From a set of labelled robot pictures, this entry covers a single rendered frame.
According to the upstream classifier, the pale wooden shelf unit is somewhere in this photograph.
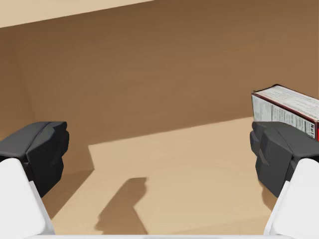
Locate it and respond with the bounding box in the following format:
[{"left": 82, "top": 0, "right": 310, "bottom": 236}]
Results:
[{"left": 0, "top": 0, "right": 319, "bottom": 236}]

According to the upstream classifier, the red and white carton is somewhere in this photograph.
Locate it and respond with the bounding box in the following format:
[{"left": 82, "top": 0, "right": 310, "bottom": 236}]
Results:
[{"left": 251, "top": 84, "right": 319, "bottom": 141}]

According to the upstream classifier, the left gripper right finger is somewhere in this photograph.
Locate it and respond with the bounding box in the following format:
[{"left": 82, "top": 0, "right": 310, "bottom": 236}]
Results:
[{"left": 249, "top": 120, "right": 319, "bottom": 236}]

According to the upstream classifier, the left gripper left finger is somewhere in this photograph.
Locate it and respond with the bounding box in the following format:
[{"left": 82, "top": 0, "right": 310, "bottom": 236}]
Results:
[{"left": 0, "top": 121, "right": 70, "bottom": 236}]

